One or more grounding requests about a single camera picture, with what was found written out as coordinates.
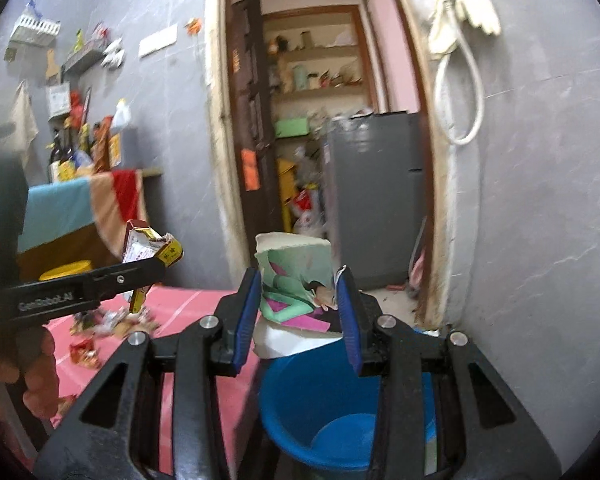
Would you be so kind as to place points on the beige hanging towel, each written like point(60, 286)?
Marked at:
point(22, 120)

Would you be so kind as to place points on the red crumpled wrapper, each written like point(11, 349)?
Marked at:
point(86, 355)

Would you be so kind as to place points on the white wall box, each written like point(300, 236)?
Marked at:
point(58, 101)

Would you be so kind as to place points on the pink floor item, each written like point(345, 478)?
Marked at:
point(417, 270)

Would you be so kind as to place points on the wooden wall shelves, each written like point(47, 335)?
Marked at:
point(315, 50)

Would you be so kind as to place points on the white rubber glove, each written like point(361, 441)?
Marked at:
point(480, 5)

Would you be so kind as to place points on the yellow container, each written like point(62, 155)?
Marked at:
point(285, 190)

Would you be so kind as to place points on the grey wall shelf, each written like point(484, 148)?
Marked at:
point(82, 59)

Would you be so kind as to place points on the white red plastic bag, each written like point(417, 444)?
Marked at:
point(307, 215)

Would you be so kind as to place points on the orange wall ornament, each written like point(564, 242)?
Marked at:
point(195, 26)

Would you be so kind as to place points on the torn green printed cardboard box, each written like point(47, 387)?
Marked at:
point(295, 270)

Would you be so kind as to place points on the pile of crumpled wrappers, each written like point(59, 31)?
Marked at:
point(115, 322)

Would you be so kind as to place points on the grey refrigerator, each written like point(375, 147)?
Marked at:
point(375, 200)

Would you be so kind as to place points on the dark glass bottles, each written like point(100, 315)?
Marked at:
point(60, 160)

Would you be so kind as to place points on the red beige striped cloth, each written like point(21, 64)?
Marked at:
point(120, 205)

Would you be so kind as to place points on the red hanging ornament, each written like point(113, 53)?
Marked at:
point(79, 107)

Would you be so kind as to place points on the person's left hand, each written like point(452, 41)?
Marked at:
point(40, 375)

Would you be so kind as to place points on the white wall rack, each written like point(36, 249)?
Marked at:
point(32, 25)

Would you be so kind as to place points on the yellow packet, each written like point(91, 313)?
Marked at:
point(115, 151)

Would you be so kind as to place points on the orange snack bag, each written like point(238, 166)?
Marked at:
point(102, 145)

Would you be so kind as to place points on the blue plastic bucket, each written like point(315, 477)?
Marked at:
point(305, 395)

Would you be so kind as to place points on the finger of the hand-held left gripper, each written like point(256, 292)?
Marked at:
point(130, 272)

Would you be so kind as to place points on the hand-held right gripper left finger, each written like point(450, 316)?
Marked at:
point(245, 312)

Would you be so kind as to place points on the white switch plate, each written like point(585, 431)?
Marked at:
point(157, 41)

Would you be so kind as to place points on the red yellow small carton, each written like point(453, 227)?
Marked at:
point(142, 245)

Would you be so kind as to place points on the dark wooden door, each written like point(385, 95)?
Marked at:
point(252, 110)

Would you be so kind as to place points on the wooden brush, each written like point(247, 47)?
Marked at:
point(53, 67)

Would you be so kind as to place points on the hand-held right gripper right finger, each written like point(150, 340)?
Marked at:
point(347, 320)

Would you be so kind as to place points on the orange door sticker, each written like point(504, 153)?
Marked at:
point(250, 170)

